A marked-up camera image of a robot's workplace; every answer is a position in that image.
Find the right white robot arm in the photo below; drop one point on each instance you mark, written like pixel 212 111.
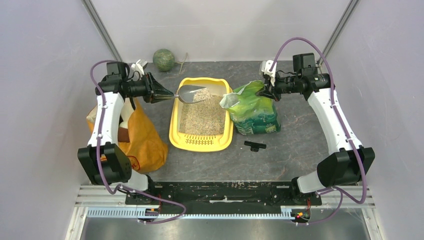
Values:
pixel 348 159

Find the orange shopping bag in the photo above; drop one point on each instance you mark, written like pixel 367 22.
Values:
pixel 131 129

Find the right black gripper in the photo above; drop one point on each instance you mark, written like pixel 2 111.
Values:
pixel 270 91

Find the yellow litter box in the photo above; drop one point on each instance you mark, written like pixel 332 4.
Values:
pixel 203 126

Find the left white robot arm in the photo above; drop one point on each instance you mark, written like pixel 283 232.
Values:
pixel 108 166

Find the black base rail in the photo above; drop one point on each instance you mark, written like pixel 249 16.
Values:
pixel 222 197

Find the grey metal scoop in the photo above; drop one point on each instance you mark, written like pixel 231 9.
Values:
pixel 190 94

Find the black bag clip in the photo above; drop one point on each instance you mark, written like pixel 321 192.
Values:
pixel 255 146

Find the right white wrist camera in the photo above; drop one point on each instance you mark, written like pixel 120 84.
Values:
pixel 268 71

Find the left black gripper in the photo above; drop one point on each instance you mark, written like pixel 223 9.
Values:
pixel 155 92

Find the green litter bag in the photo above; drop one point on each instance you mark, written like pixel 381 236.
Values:
pixel 251 114

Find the green round ball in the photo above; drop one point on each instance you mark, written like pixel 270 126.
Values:
pixel 163 59

